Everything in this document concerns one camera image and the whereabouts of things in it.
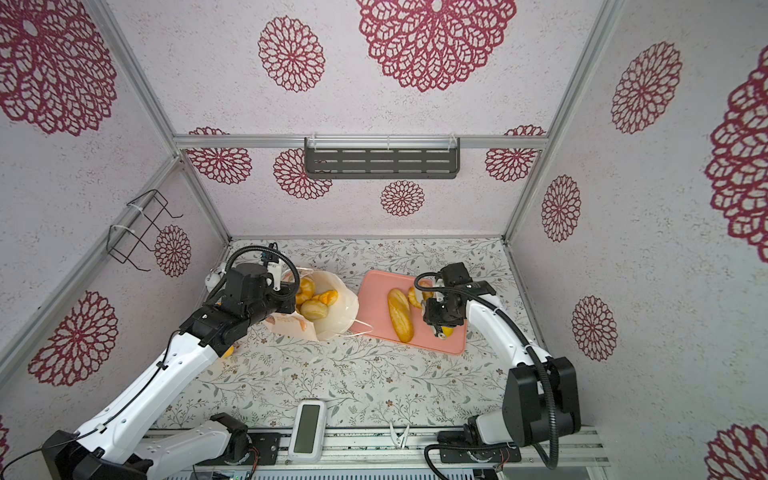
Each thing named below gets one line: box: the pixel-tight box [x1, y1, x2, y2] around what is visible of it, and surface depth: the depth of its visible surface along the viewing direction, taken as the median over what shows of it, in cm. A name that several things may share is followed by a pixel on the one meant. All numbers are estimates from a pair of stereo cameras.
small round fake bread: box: [300, 299, 330, 321], surface depth 91 cm
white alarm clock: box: [205, 262, 227, 292], surface depth 95 cm
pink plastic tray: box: [350, 270, 468, 355], surface depth 95 cm
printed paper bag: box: [263, 267, 373, 341], surface depth 87 cm
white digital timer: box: [288, 399, 327, 464], surface depth 74 cm
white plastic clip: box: [389, 422, 410, 449], surface depth 76 cm
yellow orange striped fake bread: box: [312, 290, 339, 306], surface depth 95 cm
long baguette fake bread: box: [387, 288, 414, 343], surface depth 96 cm
